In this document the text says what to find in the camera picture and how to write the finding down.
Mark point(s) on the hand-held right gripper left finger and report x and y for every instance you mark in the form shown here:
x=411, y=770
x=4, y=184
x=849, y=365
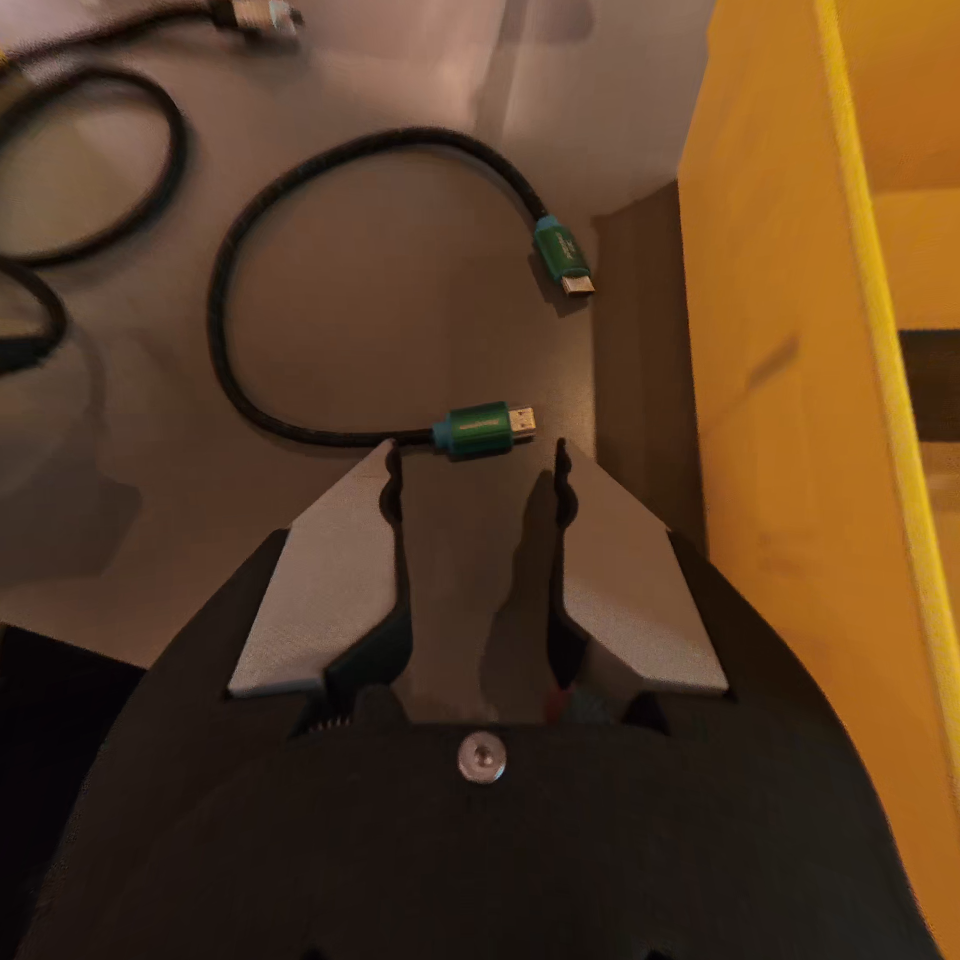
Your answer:
x=330, y=592

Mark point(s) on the metal hdmi port hub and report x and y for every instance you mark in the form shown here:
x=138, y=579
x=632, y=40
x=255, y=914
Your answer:
x=178, y=154

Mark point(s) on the yellow plastic bin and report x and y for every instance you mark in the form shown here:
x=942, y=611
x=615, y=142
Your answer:
x=765, y=375

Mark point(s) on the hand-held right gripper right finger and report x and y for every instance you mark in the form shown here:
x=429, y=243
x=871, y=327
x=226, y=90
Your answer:
x=637, y=600

